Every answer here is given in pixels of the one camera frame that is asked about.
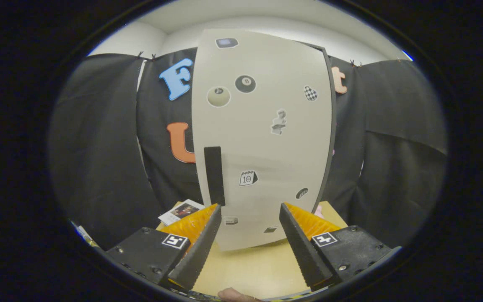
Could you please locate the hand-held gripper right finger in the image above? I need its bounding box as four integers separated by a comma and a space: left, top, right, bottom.
279, 203, 402, 292

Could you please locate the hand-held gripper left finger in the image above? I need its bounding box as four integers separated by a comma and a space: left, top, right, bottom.
106, 203, 222, 293

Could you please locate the beige shoe cabinet door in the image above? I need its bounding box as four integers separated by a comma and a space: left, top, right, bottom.
191, 29, 333, 252

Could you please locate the grey shoe cabinet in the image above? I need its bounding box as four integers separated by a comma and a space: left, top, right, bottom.
300, 42, 337, 202

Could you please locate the white book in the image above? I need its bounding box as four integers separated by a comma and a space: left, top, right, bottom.
158, 199, 205, 227

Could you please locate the colourful clutter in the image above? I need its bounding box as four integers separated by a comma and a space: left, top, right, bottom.
72, 222, 99, 248

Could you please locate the black backdrop cloth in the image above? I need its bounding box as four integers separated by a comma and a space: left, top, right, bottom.
49, 46, 447, 252

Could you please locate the black door handle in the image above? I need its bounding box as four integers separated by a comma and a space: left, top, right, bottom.
204, 146, 226, 207

